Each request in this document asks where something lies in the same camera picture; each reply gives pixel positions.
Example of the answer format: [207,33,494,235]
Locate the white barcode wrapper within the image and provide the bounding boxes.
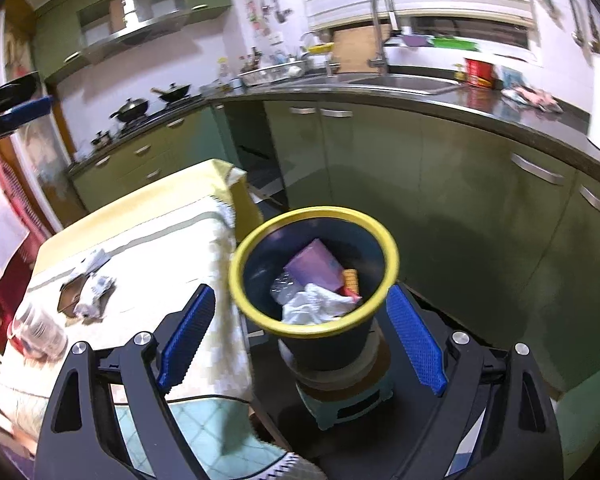
[72,249,112,278]

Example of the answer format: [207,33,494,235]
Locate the tall steel faucet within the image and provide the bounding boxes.
[370,0,401,68]

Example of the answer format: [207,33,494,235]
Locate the black wok with lid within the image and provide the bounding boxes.
[110,97,150,123]

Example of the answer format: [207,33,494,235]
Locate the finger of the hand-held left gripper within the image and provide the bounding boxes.
[0,72,41,111]
[0,96,53,143]

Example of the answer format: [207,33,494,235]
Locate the crumpled dish rag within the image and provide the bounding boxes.
[502,86,563,113]

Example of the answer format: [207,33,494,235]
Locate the white foam net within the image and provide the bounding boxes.
[281,283,356,326]

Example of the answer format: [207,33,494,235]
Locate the dark stone countertop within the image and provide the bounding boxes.
[67,72,600,196]

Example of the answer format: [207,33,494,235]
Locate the clear plastic cup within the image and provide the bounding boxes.
[7,300,70,361]

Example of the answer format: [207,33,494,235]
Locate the round brown container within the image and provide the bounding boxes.
[280,325,392,392]

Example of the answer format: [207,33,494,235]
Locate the dark bin with yellow rim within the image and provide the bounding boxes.
[228,206,400,373]

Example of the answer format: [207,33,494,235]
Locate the white dish rack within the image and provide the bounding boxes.
[237,62,308,87]

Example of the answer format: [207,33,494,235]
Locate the brown wrapper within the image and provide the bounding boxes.
[58,280,88,316]

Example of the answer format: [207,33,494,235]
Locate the purple box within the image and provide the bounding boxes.
[284,240,343,293]

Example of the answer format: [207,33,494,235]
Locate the steel double sink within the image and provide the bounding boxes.
[280,72,463,96]

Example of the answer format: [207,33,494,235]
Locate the green wall cabinets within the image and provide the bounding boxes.
[32,0,233,81]

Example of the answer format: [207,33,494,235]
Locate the red instant noodle tub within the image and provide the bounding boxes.
[464,57,496,88]

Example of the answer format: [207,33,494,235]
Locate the green base cabinets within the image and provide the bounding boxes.
[70,97,600,480]

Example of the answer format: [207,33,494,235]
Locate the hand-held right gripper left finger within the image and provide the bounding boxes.
[35,284,217,480]

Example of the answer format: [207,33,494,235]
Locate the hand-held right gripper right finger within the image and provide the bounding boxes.
[386,284,566,480]

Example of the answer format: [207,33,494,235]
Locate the printed glass sliding door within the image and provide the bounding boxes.
[0,5,76,231]

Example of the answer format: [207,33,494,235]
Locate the black wok with handle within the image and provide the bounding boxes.
[151,82,192,105]

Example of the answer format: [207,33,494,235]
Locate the steel range hood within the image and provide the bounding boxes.
[77,0,191,53]

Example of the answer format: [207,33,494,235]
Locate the gas stove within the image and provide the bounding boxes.
[107,97,206,133]

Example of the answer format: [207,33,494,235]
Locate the pink wall sticker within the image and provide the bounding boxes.
[241,0,261,36]

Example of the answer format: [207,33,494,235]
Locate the teal plastic stool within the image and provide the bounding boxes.
[295,360,396,431]

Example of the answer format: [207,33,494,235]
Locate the red checked apron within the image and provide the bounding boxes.
[0,145,43,231]

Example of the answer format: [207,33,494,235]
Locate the green tray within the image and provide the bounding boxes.
[430,35,481,52]

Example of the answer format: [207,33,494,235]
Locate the white plastic wrapper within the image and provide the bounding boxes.
[75,272,117,318]

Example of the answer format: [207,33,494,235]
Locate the wooden cutting board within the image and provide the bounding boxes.
[332,26,386,73]

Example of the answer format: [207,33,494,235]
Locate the small steel faucet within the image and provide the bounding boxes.
[300,31,336,76]

